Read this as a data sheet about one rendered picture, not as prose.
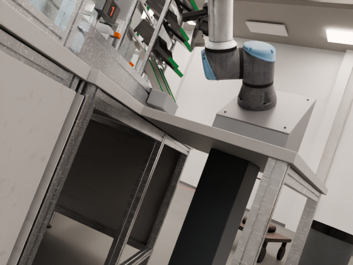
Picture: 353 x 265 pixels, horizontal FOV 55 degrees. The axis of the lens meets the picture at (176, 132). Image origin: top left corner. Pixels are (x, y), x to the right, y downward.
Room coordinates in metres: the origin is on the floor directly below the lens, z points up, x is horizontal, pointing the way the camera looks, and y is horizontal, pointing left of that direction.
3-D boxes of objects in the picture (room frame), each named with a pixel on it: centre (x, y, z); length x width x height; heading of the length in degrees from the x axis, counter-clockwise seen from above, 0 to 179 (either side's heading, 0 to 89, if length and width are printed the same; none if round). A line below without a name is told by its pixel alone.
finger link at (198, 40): (1.46, 0.05, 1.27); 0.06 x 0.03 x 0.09; 77
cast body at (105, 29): (1.15, 0.37, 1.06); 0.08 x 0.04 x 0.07; 77
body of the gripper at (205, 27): (1.48, 0.05, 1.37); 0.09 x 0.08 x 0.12; 77
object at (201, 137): (1.34, -0.21, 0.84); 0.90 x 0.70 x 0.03; 149
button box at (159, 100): (1.35, 0.09, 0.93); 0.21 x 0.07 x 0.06; 167
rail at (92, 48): (1.18, 0.19, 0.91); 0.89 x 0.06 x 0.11; 167
